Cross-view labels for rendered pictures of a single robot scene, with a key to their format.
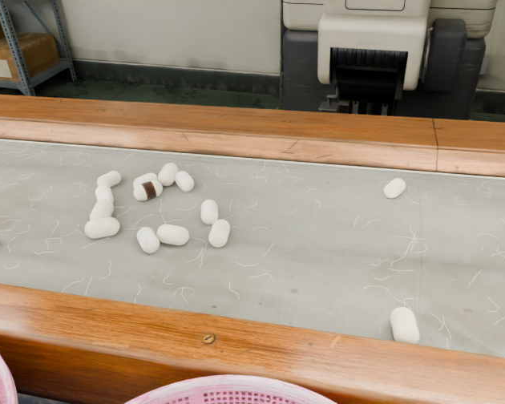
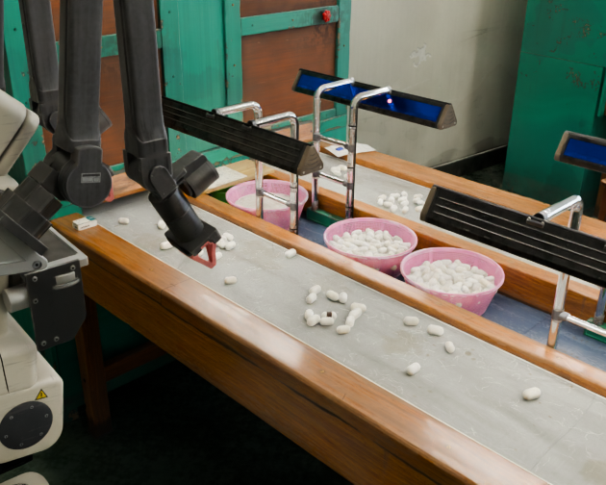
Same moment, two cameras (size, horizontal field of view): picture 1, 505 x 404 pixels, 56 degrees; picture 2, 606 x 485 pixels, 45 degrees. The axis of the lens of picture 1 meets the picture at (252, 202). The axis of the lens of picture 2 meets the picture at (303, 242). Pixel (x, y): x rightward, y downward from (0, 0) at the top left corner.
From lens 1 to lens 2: 2.07 m
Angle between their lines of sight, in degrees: 112
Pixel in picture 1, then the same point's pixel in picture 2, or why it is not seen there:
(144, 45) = not seen: outside the picture
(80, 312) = (378, 277)
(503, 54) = not seen: outside the picture
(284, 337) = (326, 255)
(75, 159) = (353, 357)
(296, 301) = (309, 270)
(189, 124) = (279, 335)
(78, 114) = (338, 373)
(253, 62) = not seen: outside the picture
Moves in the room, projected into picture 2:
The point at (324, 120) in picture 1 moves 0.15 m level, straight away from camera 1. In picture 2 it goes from (210, 308) to (160, 334)
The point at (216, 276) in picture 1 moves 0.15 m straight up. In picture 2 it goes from (327, 285) to (328, 232)
